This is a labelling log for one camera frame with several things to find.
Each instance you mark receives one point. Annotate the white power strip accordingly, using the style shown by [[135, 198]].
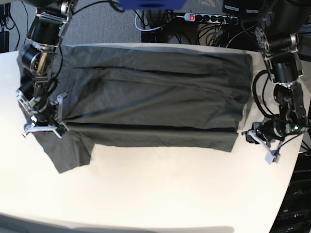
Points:
[[211, 19]]

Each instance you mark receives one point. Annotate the grey T-shirt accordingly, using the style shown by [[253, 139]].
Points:
[[187, 108]]

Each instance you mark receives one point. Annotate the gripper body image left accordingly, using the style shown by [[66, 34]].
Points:
[[44, 118]]

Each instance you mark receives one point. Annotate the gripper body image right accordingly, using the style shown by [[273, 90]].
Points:
[[270, 130]]

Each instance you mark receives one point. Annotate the black OpenArm base box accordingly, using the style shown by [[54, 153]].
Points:
[[294, 215]]

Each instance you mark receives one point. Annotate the blue plastic bin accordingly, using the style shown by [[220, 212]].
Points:
[[152, 4]]

